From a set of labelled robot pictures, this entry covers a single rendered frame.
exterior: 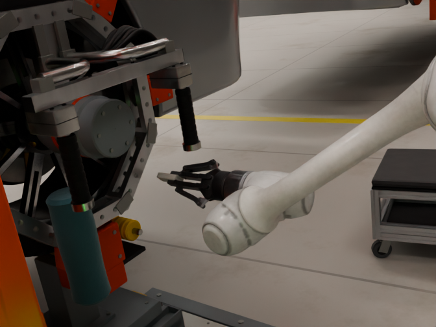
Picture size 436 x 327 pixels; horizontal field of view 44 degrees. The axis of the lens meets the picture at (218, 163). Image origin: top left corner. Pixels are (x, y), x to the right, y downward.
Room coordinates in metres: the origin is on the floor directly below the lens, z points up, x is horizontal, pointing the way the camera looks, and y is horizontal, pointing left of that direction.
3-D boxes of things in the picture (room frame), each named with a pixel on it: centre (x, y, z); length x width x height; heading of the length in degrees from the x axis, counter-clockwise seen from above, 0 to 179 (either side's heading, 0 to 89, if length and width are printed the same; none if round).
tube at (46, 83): (1.10, 0.31, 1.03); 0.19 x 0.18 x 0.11; 51
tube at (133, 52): (1.26, 0.19, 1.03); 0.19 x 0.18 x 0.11; 51
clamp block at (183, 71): (1.26, 0.08, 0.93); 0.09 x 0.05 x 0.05; 51
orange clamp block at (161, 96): (1.50, 0.15, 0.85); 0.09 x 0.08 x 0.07; 141
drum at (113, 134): (1.21, 0.29, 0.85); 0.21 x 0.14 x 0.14; 51
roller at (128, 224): (1.41, 0.35, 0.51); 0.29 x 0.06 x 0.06; 51
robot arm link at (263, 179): (1.13, -0.12, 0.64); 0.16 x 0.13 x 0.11; 51
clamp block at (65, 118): (1.00, 0.29, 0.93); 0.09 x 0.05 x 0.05; 51
